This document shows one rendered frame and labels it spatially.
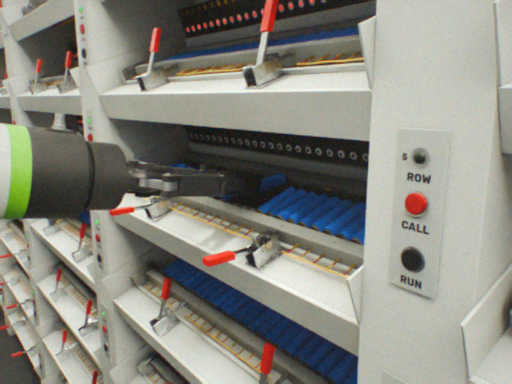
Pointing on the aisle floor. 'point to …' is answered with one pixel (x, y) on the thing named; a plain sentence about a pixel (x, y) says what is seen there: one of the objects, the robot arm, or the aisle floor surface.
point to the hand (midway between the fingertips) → (233, 183)
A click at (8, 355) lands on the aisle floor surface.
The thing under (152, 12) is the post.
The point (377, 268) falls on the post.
